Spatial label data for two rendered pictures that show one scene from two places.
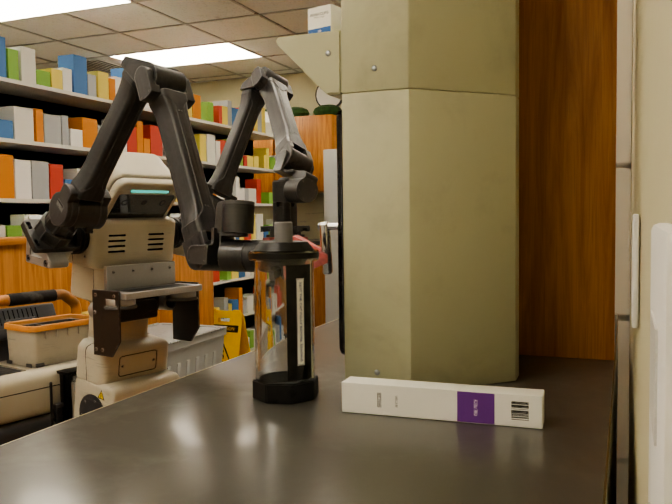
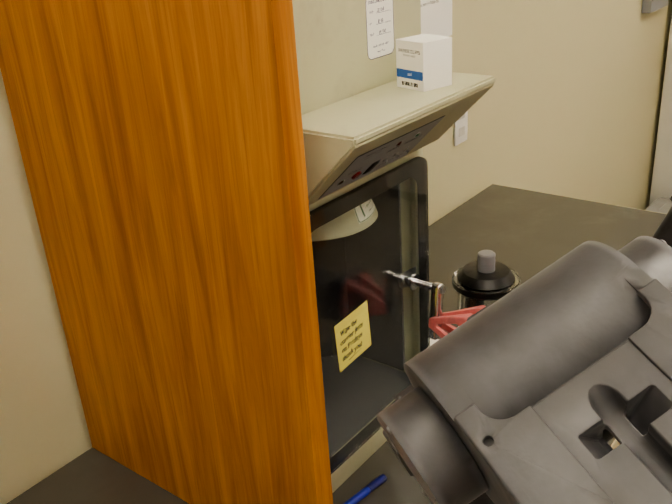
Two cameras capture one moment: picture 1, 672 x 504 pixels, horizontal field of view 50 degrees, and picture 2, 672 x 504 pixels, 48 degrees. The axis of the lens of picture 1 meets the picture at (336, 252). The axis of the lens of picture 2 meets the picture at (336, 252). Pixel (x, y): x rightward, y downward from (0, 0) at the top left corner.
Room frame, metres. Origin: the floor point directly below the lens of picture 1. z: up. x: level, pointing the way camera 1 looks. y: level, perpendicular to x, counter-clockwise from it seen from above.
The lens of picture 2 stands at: (2.22, 0.17, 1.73)
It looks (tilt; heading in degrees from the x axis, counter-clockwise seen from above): 25 degrees down; 197
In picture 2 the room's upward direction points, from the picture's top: 4 degrees counter-clockwise
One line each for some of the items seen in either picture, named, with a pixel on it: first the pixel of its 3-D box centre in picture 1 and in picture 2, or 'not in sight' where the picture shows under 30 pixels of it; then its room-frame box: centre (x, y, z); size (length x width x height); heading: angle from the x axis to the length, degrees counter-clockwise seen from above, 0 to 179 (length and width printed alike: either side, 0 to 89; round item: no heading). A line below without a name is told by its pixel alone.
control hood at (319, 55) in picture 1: (344, 81); (394, 138); (1.31, -0.02, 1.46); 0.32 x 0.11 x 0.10; 158
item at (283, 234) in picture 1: (283, 243); (486, 271); (1.10, 0.08, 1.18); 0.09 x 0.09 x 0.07
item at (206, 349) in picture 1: (161, 365); not in sight; (3.46, 0.86, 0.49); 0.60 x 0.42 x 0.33; 158
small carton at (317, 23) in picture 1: (328, 27); (424, 62); (1.25, 0.01, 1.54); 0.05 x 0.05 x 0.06; 53
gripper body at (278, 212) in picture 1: (285, 218); not in sight; (1.69, 0.12, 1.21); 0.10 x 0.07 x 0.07; 68
